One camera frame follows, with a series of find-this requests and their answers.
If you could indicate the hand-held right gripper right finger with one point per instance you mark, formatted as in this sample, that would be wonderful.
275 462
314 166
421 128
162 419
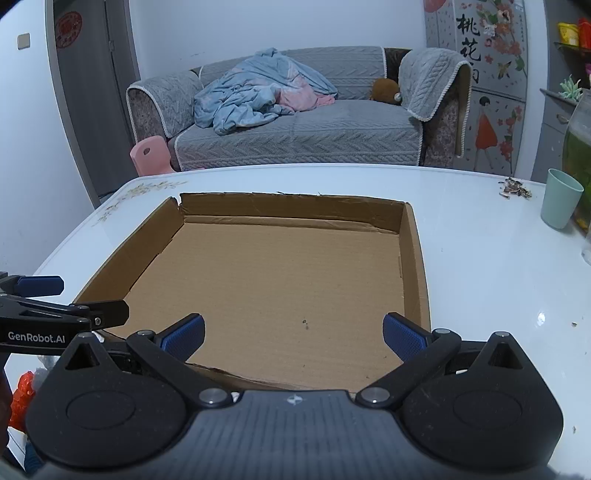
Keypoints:
406 339

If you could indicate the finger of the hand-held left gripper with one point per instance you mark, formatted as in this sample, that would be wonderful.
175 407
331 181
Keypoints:
44 286
108 314

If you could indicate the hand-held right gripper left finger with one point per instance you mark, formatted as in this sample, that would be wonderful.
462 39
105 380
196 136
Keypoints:
182 339

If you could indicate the orange plastic bag bundle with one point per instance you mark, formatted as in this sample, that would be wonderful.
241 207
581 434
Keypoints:
23 401

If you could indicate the shallow cardboard box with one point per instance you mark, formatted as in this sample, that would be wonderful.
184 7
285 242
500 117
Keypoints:
277 277

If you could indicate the pink plastic stool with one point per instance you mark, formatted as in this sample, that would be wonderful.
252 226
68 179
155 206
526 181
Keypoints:
150 157

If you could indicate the pile of seed shells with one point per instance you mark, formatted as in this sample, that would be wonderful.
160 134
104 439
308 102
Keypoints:
515 188

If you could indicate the grey door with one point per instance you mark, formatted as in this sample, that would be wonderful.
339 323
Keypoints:
97 101

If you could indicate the green cup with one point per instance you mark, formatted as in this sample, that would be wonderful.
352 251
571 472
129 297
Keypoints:
561 201

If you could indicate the grey sofa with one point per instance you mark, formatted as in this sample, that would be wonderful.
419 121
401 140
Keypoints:
300 138

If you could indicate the light blue blanket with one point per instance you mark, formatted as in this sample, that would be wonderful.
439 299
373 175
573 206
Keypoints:
240 97

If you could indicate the brown plush toy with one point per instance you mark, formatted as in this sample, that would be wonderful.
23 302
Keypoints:
385 90

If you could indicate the glass fish tank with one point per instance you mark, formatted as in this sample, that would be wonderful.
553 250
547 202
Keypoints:
579 157

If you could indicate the grey cabinet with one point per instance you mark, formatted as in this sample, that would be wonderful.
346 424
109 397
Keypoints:
551 134

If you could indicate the red round door sticker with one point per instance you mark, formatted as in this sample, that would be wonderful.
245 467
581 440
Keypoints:
69 28

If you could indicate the pink cloth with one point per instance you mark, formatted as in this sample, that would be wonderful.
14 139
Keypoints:
302 94

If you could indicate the refrigerator with flower decals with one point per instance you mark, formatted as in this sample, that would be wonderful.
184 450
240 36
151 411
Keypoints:
480 69

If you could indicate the small green plant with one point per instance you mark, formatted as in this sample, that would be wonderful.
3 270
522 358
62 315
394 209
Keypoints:
571 88

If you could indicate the yellow packet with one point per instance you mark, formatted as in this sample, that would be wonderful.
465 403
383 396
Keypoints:
568 33

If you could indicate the red container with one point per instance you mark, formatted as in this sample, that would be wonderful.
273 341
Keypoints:
585 32

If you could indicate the white wall switch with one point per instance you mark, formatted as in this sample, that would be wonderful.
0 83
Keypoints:
23 41

